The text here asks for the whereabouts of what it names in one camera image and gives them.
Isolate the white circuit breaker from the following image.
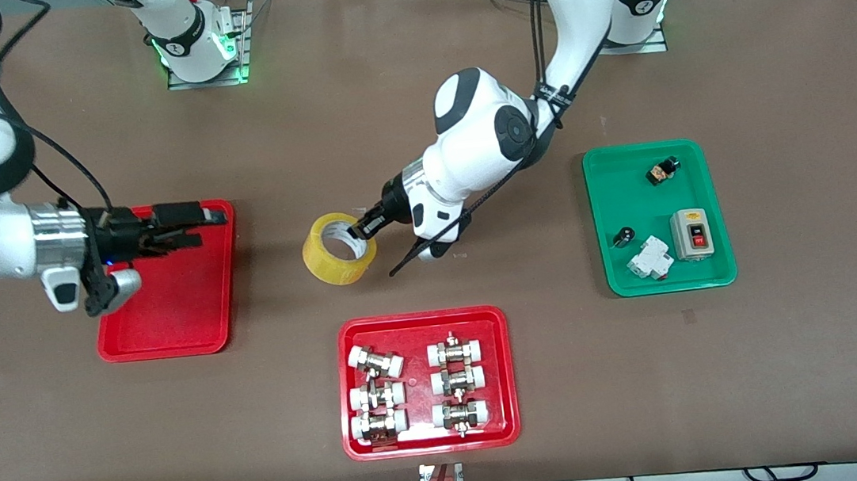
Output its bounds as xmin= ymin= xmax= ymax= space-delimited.
xmin=623 ymin=233 xmax=677 ymax=284

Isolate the small black and gold component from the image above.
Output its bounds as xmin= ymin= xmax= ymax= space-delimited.
xmin=647 ymin=156 xmax=683 ymax=186

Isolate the black looped floor cable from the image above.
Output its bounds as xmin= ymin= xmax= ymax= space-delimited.
xmin=742 ymin=460 xmax=821 ymax=481

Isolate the empty red plastic tray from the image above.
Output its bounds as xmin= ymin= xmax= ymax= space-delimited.
xmin=82 ymin=197 xmax=249 ymax=367

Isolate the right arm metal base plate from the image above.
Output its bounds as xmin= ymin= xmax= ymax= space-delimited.
xmin=159 ymin=0 xmax=255 ymax=92

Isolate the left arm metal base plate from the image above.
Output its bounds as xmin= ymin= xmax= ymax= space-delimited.
xmin=597 ymin=17 xmax=669 ymax=58

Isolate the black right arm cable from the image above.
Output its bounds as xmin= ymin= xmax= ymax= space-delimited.
xmin=0 ymin=0 xmax=116 ymax=231

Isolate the white and brass pipe fitting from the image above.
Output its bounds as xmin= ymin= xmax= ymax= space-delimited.
xmin=431 ymin=396 xmax=492 ymax=440
xmin=429 ymin=362 xmax=487 ymax=398
xmin=347 ymin=342 xmax=406 ymax=384
xmin=349 ymin=408 xmax=410 ymax=447
xmin=426 ymin=329 xmax=484 ymax=368
xmin=348 ymin=379 xmax=407 ymax=414

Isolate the yellow tape roll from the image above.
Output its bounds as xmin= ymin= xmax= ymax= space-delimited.
xmin=299 ymin=208 xmax=383 ymax=291

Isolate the green plastic tray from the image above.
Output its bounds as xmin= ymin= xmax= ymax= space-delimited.
xmin=581 ymin=134 xmax=741 ymax=302

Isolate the red tray holding fittings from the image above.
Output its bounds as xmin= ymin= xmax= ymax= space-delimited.
xmin=329 ymin=303 xmax=524 ymax=464

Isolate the grey push-button switch box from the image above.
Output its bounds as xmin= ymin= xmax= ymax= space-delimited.
xmin=668 ymin=206 xmax=716 ymax=263

